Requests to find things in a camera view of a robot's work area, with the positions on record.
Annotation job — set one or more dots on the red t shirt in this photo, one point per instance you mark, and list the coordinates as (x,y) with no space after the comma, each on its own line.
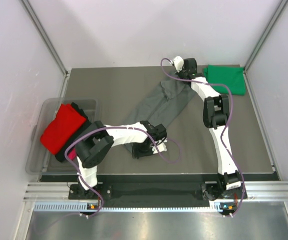
(64,125)

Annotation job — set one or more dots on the right aluminium frame post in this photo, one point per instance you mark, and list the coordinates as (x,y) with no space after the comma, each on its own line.
(282,4)

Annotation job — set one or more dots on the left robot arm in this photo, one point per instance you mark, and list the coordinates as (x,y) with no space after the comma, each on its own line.
(95,142)

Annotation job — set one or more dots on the aluminium front rail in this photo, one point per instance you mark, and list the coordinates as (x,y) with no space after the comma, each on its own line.
(260,191)

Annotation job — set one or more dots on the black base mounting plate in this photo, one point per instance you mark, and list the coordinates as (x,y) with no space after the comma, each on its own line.
(200,179)

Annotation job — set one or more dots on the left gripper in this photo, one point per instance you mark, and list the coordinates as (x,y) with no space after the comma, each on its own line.
(136,153)

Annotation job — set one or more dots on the left aluminium frame post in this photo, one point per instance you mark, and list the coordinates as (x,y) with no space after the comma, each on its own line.
(44,36)

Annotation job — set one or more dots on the slotted cable duct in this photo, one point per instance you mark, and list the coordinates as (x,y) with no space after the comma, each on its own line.
(214,207)

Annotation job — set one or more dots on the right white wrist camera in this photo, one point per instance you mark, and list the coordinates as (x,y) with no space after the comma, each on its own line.
(178,63)

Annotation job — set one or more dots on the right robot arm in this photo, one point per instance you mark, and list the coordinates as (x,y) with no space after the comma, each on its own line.
(216,117)

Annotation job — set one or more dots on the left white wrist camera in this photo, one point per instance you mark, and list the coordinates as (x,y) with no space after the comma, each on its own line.
(159,147)

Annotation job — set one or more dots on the pink t shirt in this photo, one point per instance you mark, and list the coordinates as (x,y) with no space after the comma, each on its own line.
(72,154)

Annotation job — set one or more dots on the aluminium frame post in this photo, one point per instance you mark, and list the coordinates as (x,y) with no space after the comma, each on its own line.
(282,4)
(44,36)

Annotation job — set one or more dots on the grey t shirt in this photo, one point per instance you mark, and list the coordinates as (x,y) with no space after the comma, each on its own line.
(162,106)

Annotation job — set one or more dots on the folded green t shirt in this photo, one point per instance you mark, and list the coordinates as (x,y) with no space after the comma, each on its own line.
(232,77)

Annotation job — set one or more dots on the clear plastic bin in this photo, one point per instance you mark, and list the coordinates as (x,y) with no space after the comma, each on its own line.
(40,161)

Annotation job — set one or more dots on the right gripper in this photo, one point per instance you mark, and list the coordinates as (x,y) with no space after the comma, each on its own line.
(178,73)

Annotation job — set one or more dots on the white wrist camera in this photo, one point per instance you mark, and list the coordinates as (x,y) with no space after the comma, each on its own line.
(178,63)
(159,147)

